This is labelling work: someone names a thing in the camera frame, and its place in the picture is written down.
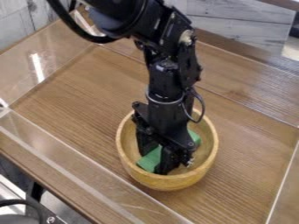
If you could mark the clear acrylic tray wall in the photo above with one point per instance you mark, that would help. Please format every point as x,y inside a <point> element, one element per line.
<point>68,132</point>

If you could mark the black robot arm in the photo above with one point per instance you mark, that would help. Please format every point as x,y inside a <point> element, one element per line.
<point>165,36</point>

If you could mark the green rectangular block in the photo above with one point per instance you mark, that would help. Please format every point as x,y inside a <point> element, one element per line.
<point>150,161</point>

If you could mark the brown wooden bowl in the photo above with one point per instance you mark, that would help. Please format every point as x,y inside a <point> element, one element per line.
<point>181,177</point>

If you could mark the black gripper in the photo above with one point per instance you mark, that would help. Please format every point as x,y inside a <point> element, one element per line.
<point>162,120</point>

